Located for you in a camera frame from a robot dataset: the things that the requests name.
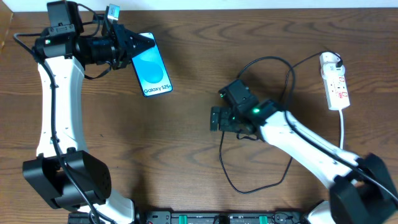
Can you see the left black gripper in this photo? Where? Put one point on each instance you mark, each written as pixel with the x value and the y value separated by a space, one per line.
pixel 119 47

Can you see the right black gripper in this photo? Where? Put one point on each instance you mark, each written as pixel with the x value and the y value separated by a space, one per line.
pixel 216 118

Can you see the blue screen Galaxy smartphone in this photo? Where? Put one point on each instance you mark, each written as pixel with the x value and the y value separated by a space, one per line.
pixel 151 73

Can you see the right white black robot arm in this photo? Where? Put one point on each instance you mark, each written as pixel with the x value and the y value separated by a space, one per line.
pixel 360 189

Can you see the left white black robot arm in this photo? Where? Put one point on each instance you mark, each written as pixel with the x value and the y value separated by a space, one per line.
pixel 64 173

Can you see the white power strip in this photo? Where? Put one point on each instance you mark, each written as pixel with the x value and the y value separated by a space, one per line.
pixel 335 88

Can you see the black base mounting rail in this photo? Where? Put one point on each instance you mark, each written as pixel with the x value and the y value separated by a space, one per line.
pixel 166 217

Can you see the white USB wall charger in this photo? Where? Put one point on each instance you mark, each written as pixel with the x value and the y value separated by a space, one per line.
pixel 330 70

